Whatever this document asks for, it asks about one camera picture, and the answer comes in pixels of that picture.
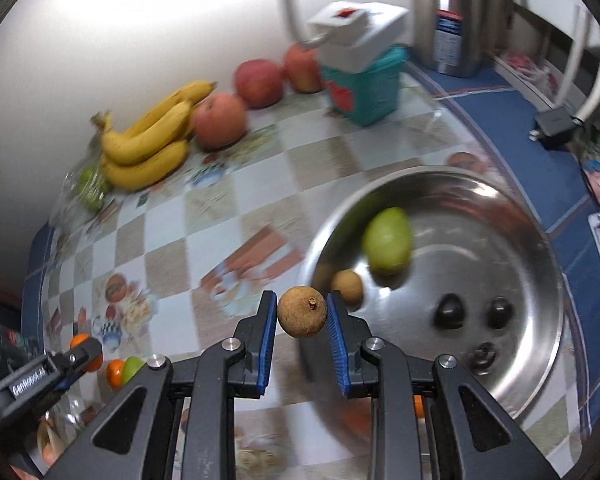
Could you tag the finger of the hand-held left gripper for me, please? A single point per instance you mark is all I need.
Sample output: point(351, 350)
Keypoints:
point(82, 360)

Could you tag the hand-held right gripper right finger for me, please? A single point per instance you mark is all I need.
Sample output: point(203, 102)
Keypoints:
point(337, 345)

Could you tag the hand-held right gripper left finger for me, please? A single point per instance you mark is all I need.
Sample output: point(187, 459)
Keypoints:
point(266, 345)

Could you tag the orange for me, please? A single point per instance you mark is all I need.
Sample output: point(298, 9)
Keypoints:
point(78, 341)
point(114, 374)

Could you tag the brown longan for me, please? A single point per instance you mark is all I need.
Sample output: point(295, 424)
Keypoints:
point(301, 318)
point(348, 285)

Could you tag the dark plum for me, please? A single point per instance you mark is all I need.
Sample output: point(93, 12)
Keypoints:
point(498, 312)
point(450, 312)

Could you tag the steel bowl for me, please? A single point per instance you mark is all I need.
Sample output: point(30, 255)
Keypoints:
point(480, 260)

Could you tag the clear bag of green fruits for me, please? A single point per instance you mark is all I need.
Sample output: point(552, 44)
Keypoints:
point(87, 185)

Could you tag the green mango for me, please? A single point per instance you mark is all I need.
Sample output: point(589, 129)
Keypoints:
point(132, 367)

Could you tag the small green fruit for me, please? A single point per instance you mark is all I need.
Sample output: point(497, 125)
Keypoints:
point(389, 240)

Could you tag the printed checkered tablecloth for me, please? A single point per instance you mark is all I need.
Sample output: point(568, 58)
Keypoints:
point(260, 160)

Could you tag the yellow banana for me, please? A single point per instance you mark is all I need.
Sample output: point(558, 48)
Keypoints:
point(180, 97)
point(145, 167)
point(145, 135)

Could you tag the red apple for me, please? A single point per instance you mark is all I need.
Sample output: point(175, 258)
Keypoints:
point(302, 69)
point(259, 83)
point(219, 120)

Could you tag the black power adapter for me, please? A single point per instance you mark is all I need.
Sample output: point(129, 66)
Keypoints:
point(555, 127)

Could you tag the steel thermos jug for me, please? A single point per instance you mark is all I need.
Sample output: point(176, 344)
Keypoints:
point(450, 20)

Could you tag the white pipe frame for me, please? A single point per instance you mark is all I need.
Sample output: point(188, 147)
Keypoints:
point(595, 85)

